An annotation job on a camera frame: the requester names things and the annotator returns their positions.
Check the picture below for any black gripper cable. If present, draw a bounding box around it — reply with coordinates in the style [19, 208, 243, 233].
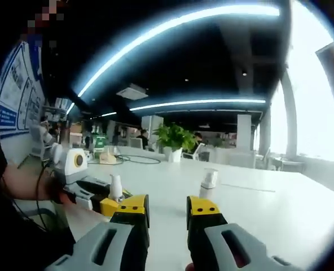
[11, 163, 51, 231]

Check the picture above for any clear glass pump bottle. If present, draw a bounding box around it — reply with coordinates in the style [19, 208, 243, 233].
[109, 174, 126, 204]

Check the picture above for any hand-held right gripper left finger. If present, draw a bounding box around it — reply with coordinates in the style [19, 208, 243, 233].
[44, 193, 151, 271]

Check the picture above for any green box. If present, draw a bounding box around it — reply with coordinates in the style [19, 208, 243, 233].
[93, 135, 106, 149]

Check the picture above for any ceiling air vent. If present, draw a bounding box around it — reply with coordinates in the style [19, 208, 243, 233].
[116, 86, 148, 100]

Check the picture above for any person's dark shirt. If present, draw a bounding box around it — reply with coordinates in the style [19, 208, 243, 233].
[0, 107, 76, 271]

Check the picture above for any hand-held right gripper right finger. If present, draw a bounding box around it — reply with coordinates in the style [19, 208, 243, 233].
[186, 195, 294, 271]

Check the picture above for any white pump bottle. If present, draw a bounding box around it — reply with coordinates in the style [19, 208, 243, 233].
[199, 171, 217, 200]

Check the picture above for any straight ceiling light strip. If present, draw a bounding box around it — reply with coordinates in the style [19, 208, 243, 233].
[129, 98, 267, 112]

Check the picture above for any small square clear cover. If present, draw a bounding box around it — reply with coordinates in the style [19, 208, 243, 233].
[203, 168, 219, 189]

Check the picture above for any black cable coil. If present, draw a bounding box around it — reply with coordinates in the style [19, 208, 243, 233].
[87, 154, 162, 165]

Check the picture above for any white office chair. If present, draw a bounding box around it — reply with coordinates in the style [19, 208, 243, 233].
[182, 142, 210, 160]

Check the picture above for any long curved ceiling light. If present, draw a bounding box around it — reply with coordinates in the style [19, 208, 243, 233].
[77, 4, 281, 98]

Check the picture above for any person's left hand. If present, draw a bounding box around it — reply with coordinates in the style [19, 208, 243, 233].
[60, 191, 77, 204]

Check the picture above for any storage shelf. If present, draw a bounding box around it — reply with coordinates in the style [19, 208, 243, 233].
[42, 97, 69, 122]

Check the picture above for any black wrist strap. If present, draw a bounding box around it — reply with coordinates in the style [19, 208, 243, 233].
[50, 177, 65, 204]

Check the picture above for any white side table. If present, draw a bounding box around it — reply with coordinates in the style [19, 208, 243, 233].
[268, 154, 303, 173]

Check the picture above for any green potted plant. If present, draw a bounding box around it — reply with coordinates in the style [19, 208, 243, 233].
[152, 123, 197, 163]

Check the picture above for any tan wooden box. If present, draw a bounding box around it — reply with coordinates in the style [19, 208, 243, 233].
[98, 152, 117, 165]

